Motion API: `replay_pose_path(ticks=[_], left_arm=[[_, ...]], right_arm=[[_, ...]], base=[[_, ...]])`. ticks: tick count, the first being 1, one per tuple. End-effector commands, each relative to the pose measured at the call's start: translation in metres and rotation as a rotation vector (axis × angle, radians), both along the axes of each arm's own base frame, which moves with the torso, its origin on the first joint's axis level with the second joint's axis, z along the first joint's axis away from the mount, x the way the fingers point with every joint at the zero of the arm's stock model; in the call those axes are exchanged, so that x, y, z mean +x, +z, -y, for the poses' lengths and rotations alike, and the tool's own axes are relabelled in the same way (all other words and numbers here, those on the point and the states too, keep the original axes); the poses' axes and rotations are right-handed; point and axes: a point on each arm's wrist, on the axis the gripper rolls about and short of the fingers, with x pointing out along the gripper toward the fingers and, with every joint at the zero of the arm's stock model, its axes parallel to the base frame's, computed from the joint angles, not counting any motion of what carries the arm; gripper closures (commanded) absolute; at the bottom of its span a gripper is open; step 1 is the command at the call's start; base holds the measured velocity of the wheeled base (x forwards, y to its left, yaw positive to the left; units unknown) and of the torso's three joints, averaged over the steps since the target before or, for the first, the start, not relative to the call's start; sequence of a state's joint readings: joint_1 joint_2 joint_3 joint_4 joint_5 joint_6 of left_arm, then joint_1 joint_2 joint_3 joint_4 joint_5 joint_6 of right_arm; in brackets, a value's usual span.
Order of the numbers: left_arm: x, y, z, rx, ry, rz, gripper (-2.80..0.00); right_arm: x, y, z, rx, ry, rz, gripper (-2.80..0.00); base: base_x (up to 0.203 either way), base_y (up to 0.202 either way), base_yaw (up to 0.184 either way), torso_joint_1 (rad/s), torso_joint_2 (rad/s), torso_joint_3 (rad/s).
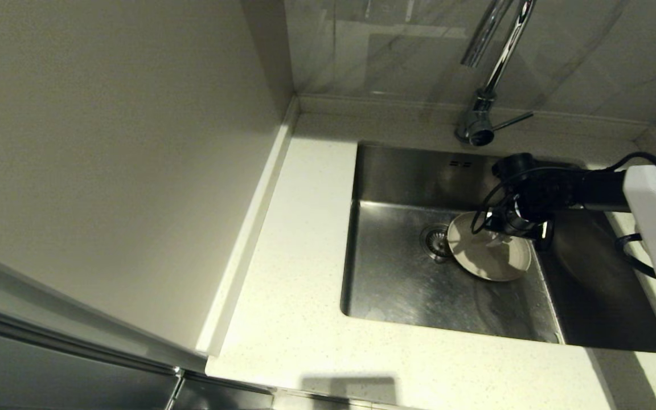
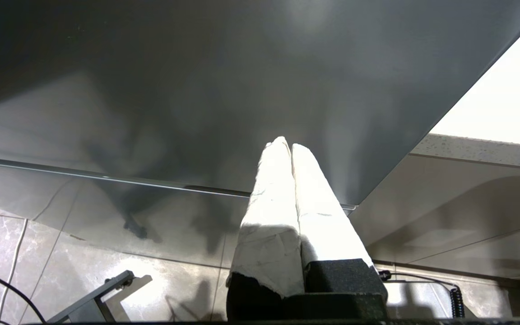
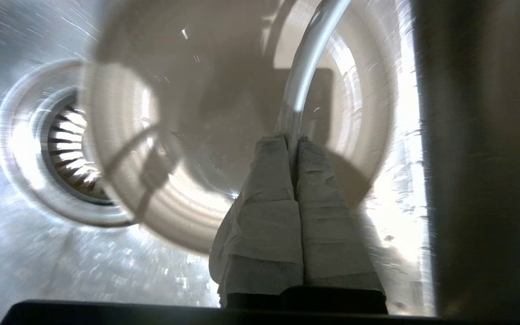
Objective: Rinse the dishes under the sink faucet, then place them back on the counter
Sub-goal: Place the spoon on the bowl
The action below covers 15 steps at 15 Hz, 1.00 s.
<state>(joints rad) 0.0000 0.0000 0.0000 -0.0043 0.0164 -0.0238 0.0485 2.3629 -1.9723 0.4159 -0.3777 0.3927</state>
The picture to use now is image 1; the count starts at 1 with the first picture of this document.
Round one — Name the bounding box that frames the beige round plate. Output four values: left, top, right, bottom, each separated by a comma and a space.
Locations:
447, 211, 532, 282

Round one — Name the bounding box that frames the chrome kitchen faucet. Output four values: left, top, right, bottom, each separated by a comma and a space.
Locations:
455, 0, 536, 147

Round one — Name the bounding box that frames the stainless steel sink basin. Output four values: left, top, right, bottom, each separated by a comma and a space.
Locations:
339, 141, 656, 355

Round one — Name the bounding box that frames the round metal drain strainer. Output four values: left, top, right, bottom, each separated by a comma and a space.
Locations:
420, 223, 454, 261

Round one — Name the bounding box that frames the grey under-counter cabinet front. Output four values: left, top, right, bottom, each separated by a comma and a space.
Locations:
169, 373, 274, 410

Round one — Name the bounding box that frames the beige tall cabinet side panel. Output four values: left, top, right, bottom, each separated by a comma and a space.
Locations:
0, 0, 300, 374

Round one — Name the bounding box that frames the grey tall cabinet door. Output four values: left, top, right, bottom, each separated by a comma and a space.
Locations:
0, 302, 183, 410

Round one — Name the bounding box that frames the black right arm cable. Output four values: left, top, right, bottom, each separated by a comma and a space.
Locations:
470, 151, 656, 280

